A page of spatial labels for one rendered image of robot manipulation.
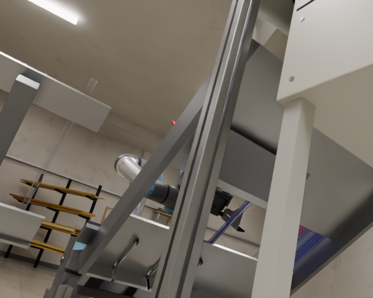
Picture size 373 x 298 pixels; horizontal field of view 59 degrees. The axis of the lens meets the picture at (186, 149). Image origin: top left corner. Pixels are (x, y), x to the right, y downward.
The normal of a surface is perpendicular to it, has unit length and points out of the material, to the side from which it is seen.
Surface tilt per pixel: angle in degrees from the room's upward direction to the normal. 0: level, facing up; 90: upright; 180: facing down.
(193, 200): 90
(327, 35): 90
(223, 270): 137
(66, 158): 90
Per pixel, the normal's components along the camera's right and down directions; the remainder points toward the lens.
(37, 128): 0.44, -0.22
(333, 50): -0.80, -0.41
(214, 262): 0.18, 0.54
